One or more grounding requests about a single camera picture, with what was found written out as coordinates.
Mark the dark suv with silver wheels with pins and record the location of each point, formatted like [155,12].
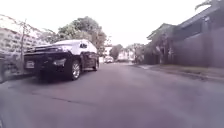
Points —
[63,58]

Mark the white car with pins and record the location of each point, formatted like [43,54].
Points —
[108,60]

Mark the white building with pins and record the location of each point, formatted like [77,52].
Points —
[125,56]

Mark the large leafy tree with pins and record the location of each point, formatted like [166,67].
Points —
[85,31]

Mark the pale pavement strip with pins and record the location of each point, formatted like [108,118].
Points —
[190,71]

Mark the thin bare tree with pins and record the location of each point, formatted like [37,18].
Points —
[22,43]

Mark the grey asphalt road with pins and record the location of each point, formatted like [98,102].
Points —
[126,96]

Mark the pale building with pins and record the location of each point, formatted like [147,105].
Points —
[10,40]

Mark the grey walled building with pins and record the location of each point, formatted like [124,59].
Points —
[200,45]

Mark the small dark green tree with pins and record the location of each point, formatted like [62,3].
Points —
[116,51]

